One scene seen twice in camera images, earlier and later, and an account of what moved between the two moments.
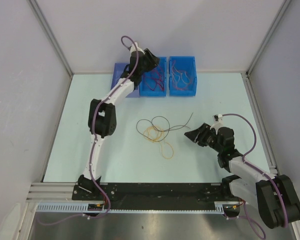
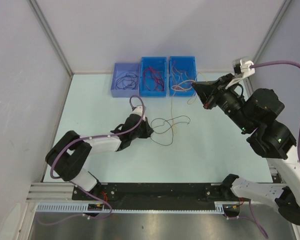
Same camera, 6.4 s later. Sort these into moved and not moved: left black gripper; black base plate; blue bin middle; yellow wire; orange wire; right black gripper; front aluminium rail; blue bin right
Moved: left black gripper; yellow wire; orange wire; right black gripper
Not moved: blue bin right; blue bin middle; black base plate; front aluminium rail
